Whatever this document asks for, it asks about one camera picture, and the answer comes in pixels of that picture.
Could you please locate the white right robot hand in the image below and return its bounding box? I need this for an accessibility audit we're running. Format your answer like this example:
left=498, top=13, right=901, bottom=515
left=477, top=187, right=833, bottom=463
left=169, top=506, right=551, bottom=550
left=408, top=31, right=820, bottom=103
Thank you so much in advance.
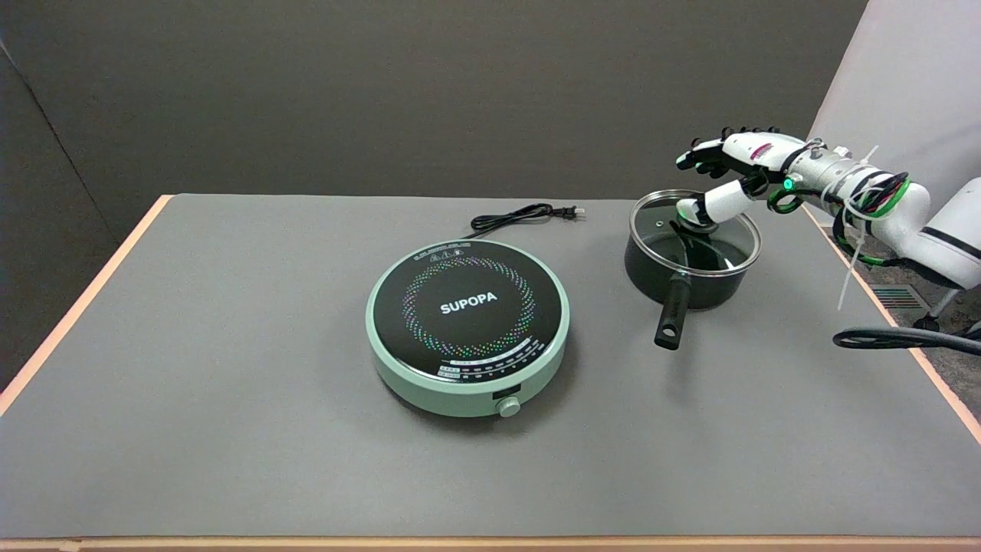
left=675, top=126, right=807, bottom=228

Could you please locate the glass pot lid black knob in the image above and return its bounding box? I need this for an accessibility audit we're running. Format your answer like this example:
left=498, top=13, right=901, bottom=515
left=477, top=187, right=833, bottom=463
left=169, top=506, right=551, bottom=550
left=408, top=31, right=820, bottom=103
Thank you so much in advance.
left=629, top=189, right=762, bottom=277

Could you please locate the floor air vent grille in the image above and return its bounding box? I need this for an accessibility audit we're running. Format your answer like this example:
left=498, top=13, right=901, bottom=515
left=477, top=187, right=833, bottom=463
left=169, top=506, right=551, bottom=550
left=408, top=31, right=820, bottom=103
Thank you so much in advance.
left=870, top=284, right=932, bottom=311

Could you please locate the rig stand leg with wheel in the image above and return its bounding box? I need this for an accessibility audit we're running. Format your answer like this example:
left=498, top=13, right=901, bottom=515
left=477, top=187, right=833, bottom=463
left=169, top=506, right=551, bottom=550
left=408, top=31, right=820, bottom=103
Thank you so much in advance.
left=912, top=285, right=981, bottom=340

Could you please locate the green round induction cooker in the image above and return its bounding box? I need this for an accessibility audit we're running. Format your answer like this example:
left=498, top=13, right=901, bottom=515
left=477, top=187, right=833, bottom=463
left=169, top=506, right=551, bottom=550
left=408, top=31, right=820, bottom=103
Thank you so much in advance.
left=365, top=239, right=572, bottom=419

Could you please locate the grey table mat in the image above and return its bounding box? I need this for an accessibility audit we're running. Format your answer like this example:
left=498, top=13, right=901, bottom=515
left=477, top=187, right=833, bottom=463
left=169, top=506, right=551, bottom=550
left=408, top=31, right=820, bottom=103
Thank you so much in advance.
left=0, top=194, right=981, bottom=538

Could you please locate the green and black cable bundle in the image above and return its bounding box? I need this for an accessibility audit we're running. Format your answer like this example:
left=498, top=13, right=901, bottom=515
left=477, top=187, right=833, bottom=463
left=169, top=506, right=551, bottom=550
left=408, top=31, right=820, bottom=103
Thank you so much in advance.
left=768, top=170, right=914, bottom=268

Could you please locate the white cable tie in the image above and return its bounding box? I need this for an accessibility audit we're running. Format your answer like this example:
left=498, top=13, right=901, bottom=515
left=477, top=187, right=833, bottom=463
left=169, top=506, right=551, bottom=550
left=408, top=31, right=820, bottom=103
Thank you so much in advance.
left=835, top=144, right=884, bottom=312

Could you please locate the black saucepan with handle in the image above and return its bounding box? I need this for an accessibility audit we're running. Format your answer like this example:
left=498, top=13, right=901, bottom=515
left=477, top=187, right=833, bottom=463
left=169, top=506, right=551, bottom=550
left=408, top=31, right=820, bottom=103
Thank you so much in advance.
left=624, top=192, right=762, bottom=351

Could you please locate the thick black cable loop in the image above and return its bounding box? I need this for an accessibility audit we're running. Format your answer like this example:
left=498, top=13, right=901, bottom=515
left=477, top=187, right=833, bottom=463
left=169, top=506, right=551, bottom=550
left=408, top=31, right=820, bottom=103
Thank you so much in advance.
left=832, top=326, right=981, bottom=356

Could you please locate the black power cord with plug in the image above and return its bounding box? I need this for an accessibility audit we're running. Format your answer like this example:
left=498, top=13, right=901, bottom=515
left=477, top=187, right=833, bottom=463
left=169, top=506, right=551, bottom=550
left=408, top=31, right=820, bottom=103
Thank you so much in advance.
left=461, top=203, right=587, bottom=240

